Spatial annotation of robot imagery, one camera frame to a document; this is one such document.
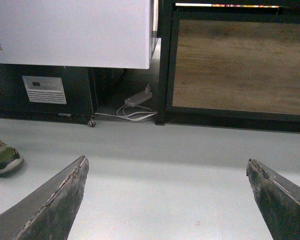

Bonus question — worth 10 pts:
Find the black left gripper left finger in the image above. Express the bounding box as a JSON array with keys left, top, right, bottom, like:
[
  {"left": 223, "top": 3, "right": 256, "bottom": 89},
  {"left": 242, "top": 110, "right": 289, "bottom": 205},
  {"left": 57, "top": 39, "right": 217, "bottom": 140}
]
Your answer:
[{"left": 0, "top": 156, "right": 89, "bottom": 240}]

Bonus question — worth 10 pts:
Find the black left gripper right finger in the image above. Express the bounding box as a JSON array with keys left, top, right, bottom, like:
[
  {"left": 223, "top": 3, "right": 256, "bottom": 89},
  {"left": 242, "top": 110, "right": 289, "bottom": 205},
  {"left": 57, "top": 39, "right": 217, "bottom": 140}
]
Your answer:
[{"left": 246, "top": 159, "right": 300, "bottom": 240}]

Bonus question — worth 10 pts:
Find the wood panel black shelf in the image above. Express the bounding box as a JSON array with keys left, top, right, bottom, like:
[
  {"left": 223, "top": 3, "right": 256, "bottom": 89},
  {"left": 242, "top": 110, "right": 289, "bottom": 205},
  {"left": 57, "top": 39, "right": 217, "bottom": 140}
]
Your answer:
[{"left": 155, "top": 0, "right": 300, "bottom": 133}]

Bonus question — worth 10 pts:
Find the green camouflage sneaker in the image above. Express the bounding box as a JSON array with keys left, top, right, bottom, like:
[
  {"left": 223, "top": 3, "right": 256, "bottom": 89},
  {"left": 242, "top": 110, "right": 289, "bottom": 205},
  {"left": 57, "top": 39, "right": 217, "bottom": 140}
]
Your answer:
[{"left": 0, "top": 140, "right": 24, "bottom": 177}]

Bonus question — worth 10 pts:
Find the black caster wheel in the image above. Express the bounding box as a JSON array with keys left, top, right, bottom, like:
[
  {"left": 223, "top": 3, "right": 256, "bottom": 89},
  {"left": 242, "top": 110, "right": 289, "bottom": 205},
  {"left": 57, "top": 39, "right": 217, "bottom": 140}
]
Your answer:
[{"left": 87, "top": 117, "right": 96, "bottom": 128}]

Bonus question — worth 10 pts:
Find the white vent control panel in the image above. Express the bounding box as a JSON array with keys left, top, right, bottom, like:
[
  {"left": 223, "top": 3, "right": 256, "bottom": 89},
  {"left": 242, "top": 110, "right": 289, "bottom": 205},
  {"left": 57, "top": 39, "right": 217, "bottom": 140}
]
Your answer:
[{"left": 22, "top": 75, "right": 67, "bottom": 105}]

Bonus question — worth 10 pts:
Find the white power strip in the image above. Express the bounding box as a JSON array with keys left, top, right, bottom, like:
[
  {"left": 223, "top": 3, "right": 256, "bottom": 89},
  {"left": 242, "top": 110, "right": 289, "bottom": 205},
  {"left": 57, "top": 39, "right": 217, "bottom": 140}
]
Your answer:
[{"left": 124, "top": 90, "right": 153, "bottom": 107}]

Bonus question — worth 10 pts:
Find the white chest freezer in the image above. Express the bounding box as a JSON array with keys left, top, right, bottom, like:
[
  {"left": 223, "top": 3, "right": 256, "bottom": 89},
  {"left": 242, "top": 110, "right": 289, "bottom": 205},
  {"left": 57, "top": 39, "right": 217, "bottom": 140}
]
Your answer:
[{"left": 0, "top": 0, "right": 159, "bottom": 69}]

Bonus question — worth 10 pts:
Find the white power cable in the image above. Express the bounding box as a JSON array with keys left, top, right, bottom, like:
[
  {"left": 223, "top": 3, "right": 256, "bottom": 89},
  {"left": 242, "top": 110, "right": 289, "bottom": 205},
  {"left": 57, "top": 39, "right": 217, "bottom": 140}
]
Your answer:
[{"left": 94, "top": 104, "right": 158, "bottom": 123}]

